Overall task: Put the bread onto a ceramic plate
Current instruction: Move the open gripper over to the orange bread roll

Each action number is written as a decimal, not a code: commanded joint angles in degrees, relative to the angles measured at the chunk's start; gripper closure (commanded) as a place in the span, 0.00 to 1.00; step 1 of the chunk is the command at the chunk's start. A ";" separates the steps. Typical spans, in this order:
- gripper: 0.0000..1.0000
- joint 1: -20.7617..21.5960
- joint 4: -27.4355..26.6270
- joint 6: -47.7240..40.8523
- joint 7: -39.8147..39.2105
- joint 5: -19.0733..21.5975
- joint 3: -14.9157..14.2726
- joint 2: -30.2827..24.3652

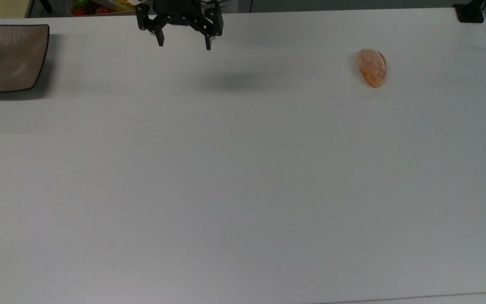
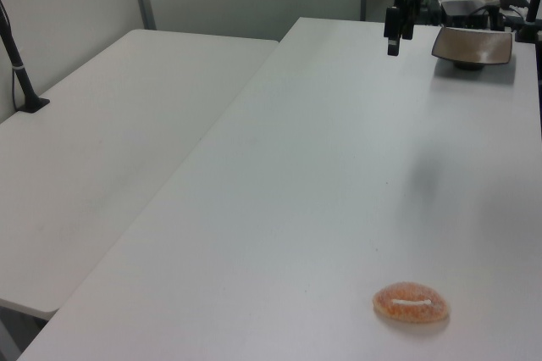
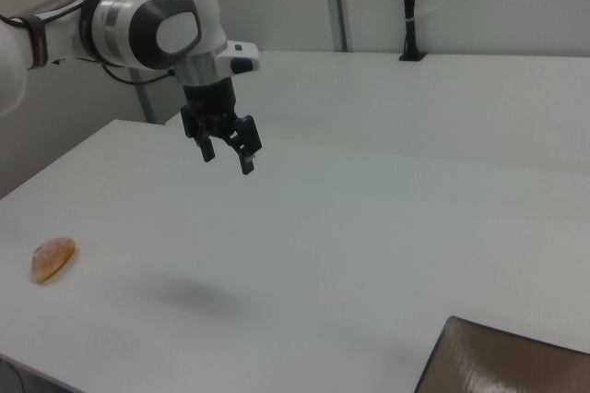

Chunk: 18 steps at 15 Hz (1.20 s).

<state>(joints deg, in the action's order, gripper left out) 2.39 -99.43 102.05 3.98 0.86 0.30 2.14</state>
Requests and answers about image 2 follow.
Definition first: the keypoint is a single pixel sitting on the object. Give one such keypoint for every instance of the black electronics box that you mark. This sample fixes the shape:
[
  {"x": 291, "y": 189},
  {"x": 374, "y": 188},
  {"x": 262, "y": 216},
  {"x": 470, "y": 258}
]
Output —
[{"x": 466, "y": 11}]

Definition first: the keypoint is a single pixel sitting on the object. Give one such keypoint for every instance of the brown square ceramic plate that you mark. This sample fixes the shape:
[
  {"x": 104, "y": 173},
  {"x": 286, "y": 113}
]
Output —
[{"x": 474, "y": 45}]

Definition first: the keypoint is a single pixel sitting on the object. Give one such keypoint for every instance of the black clamp stand pole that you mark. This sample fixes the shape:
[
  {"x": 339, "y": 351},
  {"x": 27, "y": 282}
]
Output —
[{"x": 531, "y": 13}]

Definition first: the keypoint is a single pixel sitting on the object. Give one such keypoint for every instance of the black camera stand pole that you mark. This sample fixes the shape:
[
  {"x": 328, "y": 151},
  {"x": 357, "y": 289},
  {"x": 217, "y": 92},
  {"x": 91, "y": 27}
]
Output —
[{"x": 17, "y": 68}]

